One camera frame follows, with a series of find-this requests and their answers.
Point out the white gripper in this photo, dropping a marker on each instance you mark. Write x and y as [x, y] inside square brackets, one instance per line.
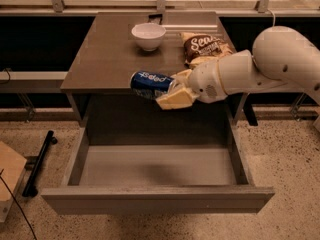
[204, 81]

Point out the blue pepsi can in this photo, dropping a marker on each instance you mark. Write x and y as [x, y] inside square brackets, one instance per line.
[150, 85]

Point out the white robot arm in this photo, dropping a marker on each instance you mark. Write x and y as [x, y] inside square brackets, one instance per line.
[281, 60]

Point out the grey cabinet with top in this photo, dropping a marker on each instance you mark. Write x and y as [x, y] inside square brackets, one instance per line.
[109, 113]

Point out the open grey top drawer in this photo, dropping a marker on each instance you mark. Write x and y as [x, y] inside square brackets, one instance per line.
[181, 172]

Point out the brown yellow chip bag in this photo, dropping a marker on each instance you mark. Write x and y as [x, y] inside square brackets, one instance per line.
[201, 47]

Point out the white ceramic bowl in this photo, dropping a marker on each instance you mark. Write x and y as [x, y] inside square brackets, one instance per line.
[148, 36]

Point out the black metal bar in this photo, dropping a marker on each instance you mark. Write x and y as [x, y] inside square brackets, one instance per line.
[30, 189]

